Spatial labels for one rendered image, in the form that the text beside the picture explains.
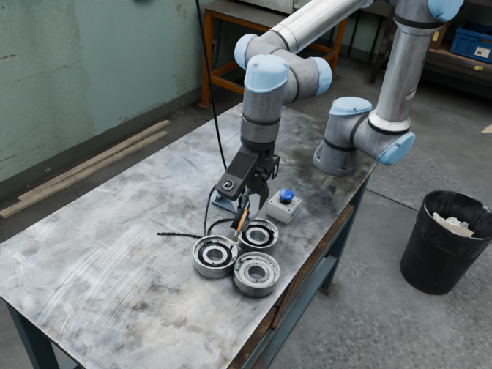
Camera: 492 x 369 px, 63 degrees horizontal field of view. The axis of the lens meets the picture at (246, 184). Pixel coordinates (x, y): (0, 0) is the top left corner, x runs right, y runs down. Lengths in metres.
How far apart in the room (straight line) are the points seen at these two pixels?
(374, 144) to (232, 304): 0.60
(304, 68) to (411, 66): 0.37
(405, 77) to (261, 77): 0.49
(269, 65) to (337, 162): 0.66
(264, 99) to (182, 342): 0.49
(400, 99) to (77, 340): 0.93
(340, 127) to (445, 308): 1.24
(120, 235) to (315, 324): 1.11
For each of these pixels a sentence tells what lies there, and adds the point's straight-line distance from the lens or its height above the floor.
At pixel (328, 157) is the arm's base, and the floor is 0.85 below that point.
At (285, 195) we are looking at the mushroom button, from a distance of 1.08.
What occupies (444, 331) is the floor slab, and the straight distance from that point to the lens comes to 2.13.
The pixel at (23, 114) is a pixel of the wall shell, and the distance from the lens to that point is 2.43.
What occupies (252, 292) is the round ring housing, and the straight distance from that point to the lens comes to 0.91.
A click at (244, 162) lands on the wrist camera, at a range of 0.80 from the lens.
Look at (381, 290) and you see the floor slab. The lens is 2.14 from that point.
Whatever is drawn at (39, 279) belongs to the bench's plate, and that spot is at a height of 0.80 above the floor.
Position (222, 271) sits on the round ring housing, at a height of 0.83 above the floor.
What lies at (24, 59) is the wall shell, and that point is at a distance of 2.35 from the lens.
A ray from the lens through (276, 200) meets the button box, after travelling 1.10.
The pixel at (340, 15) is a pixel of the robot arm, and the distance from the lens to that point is 1.00.
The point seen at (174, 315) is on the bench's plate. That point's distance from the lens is 0.89.
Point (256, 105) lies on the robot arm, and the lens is 0.74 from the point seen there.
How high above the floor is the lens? 1.54
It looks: 37 degrees down
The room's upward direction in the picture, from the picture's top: 7 degrees clockwise
